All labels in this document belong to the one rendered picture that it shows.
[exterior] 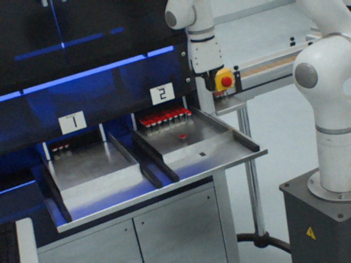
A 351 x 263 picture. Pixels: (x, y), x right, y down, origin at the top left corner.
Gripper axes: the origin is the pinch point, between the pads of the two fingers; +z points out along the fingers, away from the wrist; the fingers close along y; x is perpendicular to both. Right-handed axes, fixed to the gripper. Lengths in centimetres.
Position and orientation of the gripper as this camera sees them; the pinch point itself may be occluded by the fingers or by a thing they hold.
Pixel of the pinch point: (210, 84)
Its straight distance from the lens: 179.9
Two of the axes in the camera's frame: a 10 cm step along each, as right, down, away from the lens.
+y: -9.0, 3.1, -2.9
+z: 1.8, 9.0, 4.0
